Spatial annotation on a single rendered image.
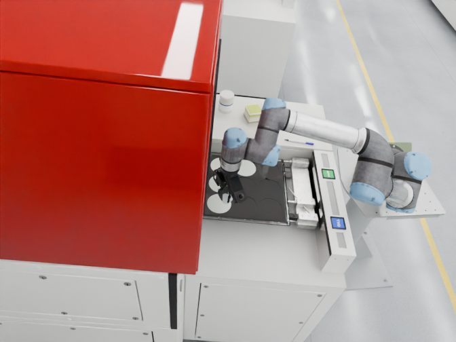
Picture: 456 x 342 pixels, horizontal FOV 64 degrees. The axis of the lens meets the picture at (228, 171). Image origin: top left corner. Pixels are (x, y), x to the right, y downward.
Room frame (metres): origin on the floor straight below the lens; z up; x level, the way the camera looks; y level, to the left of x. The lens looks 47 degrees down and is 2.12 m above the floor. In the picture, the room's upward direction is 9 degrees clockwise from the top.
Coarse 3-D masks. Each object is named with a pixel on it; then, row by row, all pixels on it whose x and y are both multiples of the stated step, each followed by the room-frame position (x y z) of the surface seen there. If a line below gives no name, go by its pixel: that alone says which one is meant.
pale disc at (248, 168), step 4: (244, 160) 1.20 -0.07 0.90; (244, 164) 1.17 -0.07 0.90; (248, 164) 1.18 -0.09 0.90; (252, 164) 1.18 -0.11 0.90; (240, 168) 1.14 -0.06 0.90; (244, 168) 1.15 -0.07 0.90; (248, 168) 1.15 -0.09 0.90; (252, 168) 1.15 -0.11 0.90; (240, 172) 1.12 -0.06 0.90; (244, 172) 1.12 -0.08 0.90; (248, 172) 1.12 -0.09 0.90; (252, 172) 1.13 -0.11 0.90
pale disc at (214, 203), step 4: (212, 196) 0.96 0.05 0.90; (216, 196) 0.96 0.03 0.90; (208, 200) 0.93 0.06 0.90; (212, 200) 0.94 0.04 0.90; (216, 200) 0.94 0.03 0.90; (220, 200) 0.94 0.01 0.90; (208, 204) 0.91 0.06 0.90; (212, 204) 0.92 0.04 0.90; (216, 204) 0.92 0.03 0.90; (220, 204) 0.92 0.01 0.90; (224, 204) 0.93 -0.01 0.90; (228, 204) 0.93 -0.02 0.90; (212, 208) 0.90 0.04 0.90; (216, 208) 0.90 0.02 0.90; (220, 208) 0.90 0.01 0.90; (224, 208) 0.90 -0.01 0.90; (228, 208) 0.91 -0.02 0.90; (216, 212) 0.88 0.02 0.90; (220, 212) 0.88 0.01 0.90
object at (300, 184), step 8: (296, 168) 1.21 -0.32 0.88; (304, 168) 1.22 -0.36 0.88; (296, 176) 1.16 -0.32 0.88; (304, 176) 1.17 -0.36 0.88; (296, 184) 1.12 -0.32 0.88; (304, 184) 1.12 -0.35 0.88; (296, 192) 1.07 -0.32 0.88; (304, 192) 1.08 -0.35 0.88; (296, 208) 0.98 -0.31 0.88; (304, 208) 0.98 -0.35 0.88; (296, 224) 0.91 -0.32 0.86; (304, 224) 0.90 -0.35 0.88; (312, 224) 0.91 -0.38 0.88
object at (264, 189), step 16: (208, 176) 1.06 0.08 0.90; (240, 176) 1.09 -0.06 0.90; (256, 176) 1.11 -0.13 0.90; (272, 176) 1.12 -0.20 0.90; (208, 192) 0.98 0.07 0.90; (256, 192) 1.02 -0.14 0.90; (272, 192) 1.03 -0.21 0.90; (208, 208) 0.89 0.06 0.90; (240, 208) 0.92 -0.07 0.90; (256, 208) 0.93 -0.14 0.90; (272, 208) 0.94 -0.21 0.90
